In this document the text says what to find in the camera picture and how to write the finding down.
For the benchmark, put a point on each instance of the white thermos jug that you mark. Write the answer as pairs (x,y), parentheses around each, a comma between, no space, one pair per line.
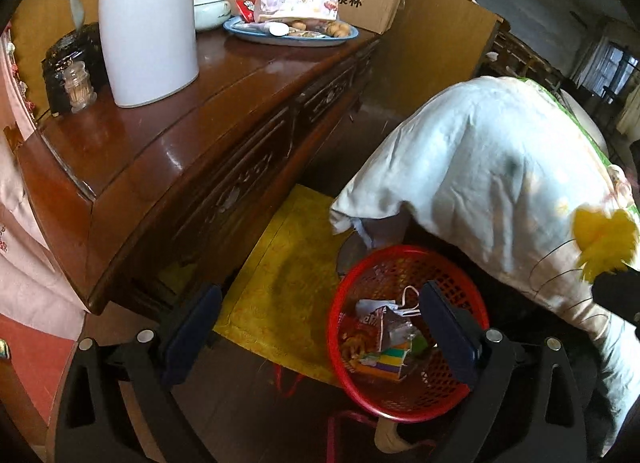
(145,28)

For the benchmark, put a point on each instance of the small red packet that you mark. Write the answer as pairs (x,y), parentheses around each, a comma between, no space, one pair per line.
(245,10)

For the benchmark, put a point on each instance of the dark wooden sideboard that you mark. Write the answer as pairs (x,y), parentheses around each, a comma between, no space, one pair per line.
(175,143)

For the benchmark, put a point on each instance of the dark wooden bench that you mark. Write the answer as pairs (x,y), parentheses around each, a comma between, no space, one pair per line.
(525,60)

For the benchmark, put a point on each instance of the clear snack bag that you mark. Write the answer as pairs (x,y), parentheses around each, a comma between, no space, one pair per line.
(295,5)

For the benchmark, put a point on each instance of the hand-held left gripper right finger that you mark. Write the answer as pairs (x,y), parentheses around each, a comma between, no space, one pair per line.
(447,338)

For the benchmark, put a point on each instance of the striped colourful carton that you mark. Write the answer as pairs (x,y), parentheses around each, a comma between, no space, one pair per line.
(385,363)

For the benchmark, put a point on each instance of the glass toothpick jar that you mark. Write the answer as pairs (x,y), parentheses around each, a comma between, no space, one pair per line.
(80,88)

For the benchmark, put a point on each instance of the yellow floor mat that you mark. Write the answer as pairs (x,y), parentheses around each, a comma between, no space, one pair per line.
(290,283)

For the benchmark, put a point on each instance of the white lidded bowl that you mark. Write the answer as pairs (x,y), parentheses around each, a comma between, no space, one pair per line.
(210,13)

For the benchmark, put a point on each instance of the pink cloth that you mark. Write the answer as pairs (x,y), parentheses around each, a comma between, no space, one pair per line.
(25,223)

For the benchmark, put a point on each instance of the red plastic basket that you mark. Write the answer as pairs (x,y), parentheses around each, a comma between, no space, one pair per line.
(440,393)

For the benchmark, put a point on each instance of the white face mask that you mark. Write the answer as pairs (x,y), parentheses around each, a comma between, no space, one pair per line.
(400,305)

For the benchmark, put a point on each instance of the red snack packet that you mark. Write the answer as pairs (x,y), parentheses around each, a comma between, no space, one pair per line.
(370,333)

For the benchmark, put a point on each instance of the window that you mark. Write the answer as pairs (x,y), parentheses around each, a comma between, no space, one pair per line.
(617,68)

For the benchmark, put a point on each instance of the green floral quilt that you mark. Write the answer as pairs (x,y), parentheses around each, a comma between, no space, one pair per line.
(590,263)

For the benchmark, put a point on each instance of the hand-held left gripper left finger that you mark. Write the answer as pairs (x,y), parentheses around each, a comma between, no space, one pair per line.
(192,338)

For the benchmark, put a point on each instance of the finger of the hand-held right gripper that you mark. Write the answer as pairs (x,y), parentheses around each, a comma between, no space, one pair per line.
(620,293)

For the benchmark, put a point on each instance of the blue oval tray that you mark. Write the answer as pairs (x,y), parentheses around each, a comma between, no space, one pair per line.
(250,33)

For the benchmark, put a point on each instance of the floral pillow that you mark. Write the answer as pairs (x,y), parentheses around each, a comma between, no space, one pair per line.
(585,118)

